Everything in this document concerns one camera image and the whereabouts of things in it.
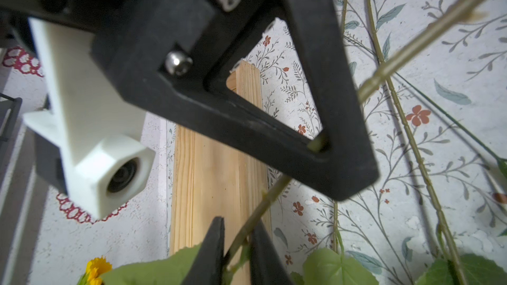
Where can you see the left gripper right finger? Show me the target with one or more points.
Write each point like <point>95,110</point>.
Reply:
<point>265,265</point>

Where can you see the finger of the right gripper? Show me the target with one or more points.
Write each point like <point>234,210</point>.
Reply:
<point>218,94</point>

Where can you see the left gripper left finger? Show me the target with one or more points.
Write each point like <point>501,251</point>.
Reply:
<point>207,268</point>

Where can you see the yellow artificial flower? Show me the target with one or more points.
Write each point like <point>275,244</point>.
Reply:
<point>324,266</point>

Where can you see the wooden clothes rack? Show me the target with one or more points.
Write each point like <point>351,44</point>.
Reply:
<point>211,179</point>

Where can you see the red artificial flower left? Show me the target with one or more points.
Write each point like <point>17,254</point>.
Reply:
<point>351,165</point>

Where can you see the red artificial flower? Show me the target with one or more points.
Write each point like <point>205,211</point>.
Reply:
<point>455,268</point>
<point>351,165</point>

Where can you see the red artificial flower right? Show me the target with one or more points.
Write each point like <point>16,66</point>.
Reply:
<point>455,268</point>

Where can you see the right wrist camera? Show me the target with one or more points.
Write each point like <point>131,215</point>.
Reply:
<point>97,133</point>

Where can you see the black wire wall rack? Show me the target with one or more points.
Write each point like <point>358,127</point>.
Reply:
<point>10,108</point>

